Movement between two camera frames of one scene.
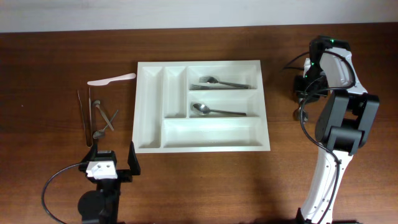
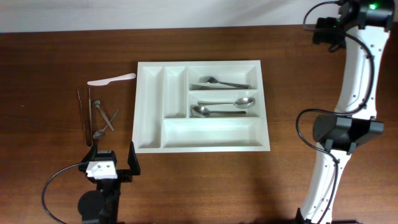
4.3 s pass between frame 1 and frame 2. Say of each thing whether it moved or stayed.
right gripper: moved
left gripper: stayed
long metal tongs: stayed
